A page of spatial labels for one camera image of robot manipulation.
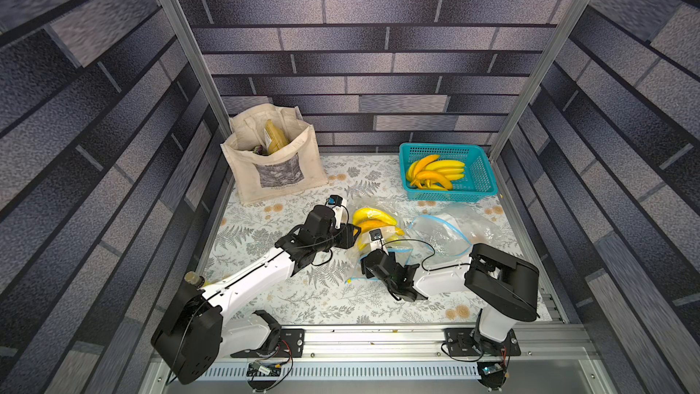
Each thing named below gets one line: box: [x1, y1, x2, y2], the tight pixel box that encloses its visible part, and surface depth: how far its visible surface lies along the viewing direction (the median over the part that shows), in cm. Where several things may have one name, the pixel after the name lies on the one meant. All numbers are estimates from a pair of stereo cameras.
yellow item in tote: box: [265, 119, 290, 156], surface depth 97 cm
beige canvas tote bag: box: [220, 103, 330, 206], surface depth 98 cm
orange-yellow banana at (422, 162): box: [411, 154, 441, 179], surface depth 109 cm
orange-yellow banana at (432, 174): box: [413, 170, 453, 191], surface depth 105 cm
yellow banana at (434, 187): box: [420, 184, 448, 192], surface depth 107 cm
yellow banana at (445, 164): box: [425, 159, 466, 171], surface depth 108 cm
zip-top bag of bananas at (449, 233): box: [407, 202, 501, 264], surface depth 89 cm
